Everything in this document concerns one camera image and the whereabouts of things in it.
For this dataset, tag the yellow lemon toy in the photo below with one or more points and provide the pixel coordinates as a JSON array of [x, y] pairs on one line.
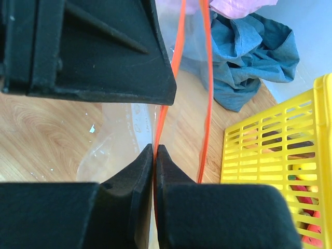
[[304, 169]]

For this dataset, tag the chocolate eclair toy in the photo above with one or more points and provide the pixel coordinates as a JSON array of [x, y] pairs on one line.
[[274, 139]]

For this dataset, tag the pink t-shirt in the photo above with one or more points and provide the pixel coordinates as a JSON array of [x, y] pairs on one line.
[[236, 9]]

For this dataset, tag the yellow plastic shopping basket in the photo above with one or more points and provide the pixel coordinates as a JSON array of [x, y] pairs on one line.
[[308, 201]]

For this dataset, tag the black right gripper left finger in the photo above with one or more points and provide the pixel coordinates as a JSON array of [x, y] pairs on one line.
[[112, 214]]

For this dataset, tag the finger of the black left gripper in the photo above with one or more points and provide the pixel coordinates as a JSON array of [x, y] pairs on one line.
[[92, 51]]

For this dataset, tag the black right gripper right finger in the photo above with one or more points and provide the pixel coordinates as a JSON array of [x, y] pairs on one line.
[[192, 215]]

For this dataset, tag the blue crumpled cloth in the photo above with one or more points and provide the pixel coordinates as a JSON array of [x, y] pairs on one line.
[[246, 51]]

